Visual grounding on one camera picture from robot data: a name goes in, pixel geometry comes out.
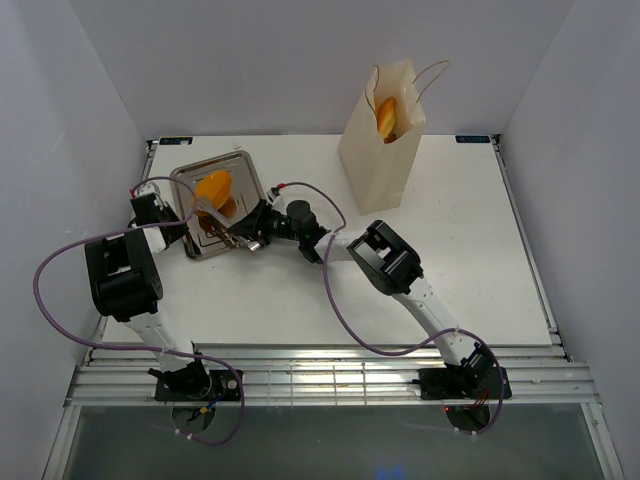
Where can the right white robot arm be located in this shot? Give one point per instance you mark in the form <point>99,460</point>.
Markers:
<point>394,269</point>

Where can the oval bread loaf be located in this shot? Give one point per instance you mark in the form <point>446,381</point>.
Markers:
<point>215,188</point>

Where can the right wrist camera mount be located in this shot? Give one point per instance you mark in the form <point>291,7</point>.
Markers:
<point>274,195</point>

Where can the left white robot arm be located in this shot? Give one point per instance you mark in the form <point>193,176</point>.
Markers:
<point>125,285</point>

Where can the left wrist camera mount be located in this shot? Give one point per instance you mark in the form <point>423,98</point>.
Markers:
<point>147,188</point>

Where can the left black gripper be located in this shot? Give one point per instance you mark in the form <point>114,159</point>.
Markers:
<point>181,231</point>

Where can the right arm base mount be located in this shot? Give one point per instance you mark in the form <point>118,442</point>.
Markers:
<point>443,383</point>

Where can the long baguette bread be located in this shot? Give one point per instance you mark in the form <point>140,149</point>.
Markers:
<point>386,117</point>

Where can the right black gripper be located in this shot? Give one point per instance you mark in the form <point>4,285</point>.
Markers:
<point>257,224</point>

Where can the metal tongs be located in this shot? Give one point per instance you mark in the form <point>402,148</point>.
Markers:
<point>223,225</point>

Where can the metal tray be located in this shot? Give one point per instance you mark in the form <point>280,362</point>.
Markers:
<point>201,241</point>

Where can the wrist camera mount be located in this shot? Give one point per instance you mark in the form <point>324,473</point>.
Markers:
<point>147,188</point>
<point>274,195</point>

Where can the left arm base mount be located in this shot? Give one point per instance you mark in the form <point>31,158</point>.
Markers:
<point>223,386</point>

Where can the beige paper bag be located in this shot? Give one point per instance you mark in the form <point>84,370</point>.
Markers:
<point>378,169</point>

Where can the aluminium frame rail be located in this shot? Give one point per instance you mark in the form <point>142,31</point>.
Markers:
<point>289,377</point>

